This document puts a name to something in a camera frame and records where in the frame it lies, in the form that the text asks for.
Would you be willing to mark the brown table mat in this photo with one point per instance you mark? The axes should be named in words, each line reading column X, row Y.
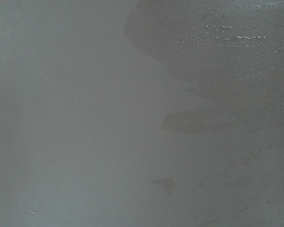
column 141, row 113

